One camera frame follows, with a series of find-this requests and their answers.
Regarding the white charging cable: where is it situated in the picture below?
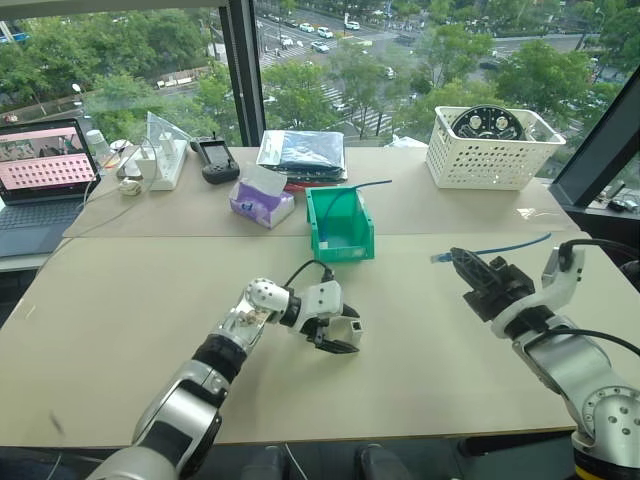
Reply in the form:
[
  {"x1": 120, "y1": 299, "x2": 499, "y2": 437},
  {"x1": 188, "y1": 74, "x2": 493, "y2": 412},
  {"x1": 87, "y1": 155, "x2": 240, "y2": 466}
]
[{"x1": 60, "y1": 142, "x2": 157, "y2": 237}]

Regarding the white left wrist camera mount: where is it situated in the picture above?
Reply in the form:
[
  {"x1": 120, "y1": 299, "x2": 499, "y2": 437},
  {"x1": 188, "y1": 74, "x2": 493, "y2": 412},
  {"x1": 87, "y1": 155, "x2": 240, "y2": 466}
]
[{"x1": 292, "y1": 280, "x2": 347, "y2": 346}]

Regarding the crumpled clear plastic bag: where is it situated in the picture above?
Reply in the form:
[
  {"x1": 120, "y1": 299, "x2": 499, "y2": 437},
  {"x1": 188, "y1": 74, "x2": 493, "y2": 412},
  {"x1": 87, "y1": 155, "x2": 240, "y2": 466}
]
[{"x1": 383, "y1": 132, "x2": 429, "y2": 150}]

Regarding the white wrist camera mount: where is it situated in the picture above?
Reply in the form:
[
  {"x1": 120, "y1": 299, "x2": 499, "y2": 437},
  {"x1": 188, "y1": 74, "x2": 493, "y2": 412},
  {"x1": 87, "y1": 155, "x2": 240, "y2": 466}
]
[
  {"x1": 491, "y1": 246, "x2": 587, "y2": 342},
  {"x1": 292, "y1": 280, "x2": 347, "y2": 346}
]

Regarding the clear plastic zip bag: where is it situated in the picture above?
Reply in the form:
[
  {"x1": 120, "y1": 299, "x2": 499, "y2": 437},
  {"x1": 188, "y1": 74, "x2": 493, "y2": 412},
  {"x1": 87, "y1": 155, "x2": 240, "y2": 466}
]
[{"x1": 145, "y1": 110, "x2": 192, "y2": 152}]

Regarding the clear bag with blue contents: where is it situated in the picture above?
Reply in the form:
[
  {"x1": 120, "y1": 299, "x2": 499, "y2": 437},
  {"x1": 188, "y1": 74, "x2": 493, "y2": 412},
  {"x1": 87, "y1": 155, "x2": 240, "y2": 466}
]
[{"x1": 255, "y1": 129, "x2": 347, "y2": 172}]

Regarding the small dark ledge object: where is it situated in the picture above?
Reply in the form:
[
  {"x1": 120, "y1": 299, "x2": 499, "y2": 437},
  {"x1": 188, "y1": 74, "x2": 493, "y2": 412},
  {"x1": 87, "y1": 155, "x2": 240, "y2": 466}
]
[{"x1": 606, "y1": 196, "x2": 640, "y2": 215}]

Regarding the white perforated plastic basket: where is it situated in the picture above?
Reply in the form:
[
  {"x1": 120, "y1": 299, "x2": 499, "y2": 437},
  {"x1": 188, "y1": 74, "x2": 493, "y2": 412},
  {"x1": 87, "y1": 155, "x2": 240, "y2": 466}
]
[{"x1": 425, "y1": 105, "x2": 568, "y2": 192}]

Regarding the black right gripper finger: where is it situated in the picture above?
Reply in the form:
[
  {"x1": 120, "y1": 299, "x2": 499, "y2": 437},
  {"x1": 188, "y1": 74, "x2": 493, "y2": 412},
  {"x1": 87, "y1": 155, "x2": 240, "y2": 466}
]
[
  {"x1": 462, "y1": 249, "x2": 500, "y2": 296},
  {"x1": 449, "y1": 246, "x2": 482, "y2": 294}
]

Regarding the dark grey laptop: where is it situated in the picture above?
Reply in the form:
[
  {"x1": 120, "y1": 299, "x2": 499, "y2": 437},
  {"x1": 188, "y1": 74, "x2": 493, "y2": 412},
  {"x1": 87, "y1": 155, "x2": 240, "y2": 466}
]
[{"x1": 0, "y1": 117, "x2": 103, "y2": 259}]

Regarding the dark rounded shape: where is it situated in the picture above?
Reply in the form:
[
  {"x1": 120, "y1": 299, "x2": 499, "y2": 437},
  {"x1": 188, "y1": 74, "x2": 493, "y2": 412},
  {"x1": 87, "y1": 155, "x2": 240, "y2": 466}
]
[{"x1": 354, "y1": 442, "x2": 412, "y2": 480}]

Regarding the black slanted window frame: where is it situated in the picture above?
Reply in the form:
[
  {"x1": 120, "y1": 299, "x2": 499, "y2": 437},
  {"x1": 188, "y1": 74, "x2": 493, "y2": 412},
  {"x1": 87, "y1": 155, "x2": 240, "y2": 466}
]
[{"x1": 548, "y1": 63, "x2": 640, "y2": 210}]

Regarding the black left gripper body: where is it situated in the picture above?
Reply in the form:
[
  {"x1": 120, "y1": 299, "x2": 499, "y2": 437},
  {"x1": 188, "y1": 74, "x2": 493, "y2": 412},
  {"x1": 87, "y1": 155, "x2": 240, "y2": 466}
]
[{"x1": 303, "y1": 319, "x2": 335, "y2": 352}]

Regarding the white power strip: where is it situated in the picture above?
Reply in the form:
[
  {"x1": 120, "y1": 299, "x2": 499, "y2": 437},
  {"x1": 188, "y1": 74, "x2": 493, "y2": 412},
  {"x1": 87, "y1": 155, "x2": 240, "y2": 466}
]
[{"x1": 133, "y1": 143, "x2": 189, "y2": 193}]

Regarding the blue network cable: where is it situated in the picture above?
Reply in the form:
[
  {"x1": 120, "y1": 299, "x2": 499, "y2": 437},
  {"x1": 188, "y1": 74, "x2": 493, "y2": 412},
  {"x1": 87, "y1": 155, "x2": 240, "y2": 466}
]
[
  {"x1": 319, "y1": 178, "x2": 394, "y2": 251},
  {"x1": 430, "y1": 231, "x2": 553, "y2": 265}
]

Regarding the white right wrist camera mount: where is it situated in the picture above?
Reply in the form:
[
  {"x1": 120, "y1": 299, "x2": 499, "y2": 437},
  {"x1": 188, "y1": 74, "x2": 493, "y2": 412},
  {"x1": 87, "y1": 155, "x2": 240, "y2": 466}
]
[{"x1": 491, "y1": 246, "x2": 587, "y2": 342}]

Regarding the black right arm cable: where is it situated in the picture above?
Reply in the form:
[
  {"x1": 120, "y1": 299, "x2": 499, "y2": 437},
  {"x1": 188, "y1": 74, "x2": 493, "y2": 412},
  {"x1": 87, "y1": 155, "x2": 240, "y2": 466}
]
[{"x1": 542, "y1": 238, "x2": 640, "y2": 357}]

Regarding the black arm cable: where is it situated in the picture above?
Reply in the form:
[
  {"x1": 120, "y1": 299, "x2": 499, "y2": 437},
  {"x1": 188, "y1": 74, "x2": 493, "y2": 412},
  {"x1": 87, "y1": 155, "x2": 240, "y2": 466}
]
[
  {"x1": 283, "y1": 258, "x2": 335, "y2": 289},
  {"x1": 542, "y1": 238, "x2": 640, "y2": 357}
]

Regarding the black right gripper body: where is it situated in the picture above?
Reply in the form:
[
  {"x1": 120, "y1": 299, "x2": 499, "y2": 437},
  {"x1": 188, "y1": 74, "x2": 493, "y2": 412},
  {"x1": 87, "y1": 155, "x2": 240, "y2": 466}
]
[{"x1": 462, "y1": 255, "x2": 537, "y2": 324}]

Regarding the clear plastic bottle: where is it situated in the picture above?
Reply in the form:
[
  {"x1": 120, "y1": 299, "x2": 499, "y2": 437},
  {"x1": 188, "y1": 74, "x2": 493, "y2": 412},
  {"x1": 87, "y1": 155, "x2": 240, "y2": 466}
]
[{"x1": 84, "y1": 128, "x2": 112, "y2": 170}]

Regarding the white coupler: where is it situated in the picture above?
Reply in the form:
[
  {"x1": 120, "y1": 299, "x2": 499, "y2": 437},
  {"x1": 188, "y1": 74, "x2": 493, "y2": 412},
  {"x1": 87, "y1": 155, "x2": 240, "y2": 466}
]
[{"x1": 329, "y1": 316, "x2": 366, "y2": 351}]

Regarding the purple tissue pack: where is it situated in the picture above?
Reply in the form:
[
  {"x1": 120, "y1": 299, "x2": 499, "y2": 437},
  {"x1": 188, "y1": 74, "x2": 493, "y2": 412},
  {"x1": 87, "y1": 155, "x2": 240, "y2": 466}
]
[{"x1": 228, "y1": 163, "x2": 297, "y2": 231}]

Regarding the black window pillar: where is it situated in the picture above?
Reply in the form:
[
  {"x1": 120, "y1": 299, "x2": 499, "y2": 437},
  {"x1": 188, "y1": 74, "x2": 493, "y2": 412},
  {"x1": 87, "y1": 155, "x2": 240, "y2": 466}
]
[{"x1": 217, "y1": 0, "x2": 267, "y2": 149}]

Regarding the black handheld remote controller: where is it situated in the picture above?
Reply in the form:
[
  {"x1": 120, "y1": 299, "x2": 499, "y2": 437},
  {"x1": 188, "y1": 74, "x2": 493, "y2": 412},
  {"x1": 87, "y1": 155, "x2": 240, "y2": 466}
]
[{"x1": 189, "y1": 131, "x2": 242, "y2": 186}]

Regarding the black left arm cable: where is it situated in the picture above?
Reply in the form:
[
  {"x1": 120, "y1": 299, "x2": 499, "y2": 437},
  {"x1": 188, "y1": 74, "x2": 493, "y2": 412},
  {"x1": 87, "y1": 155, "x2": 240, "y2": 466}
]
[{"x1": 283, "y1": 258, "x2": 335, "y2": 289}]

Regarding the green plastic bin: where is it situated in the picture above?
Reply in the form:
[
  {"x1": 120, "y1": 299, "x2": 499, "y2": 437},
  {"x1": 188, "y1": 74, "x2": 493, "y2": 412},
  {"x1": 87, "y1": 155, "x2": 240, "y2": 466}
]
[{"x1": 304, "y1": 185, "x2": 377, "y2": 263}]

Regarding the black flat packet stack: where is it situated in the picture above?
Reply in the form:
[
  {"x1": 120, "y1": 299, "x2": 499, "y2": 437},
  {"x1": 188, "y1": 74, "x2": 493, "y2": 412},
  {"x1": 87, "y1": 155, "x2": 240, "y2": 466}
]
[{"x1": 279, "y1": 166, "x2": 350, "y2": 194}]

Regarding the black round circuit disc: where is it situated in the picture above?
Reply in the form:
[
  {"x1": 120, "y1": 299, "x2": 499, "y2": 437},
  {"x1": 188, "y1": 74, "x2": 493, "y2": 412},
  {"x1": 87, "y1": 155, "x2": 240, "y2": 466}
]
[{"x1": 450, "y1": 102, "x2": 527, "y2": 142}]

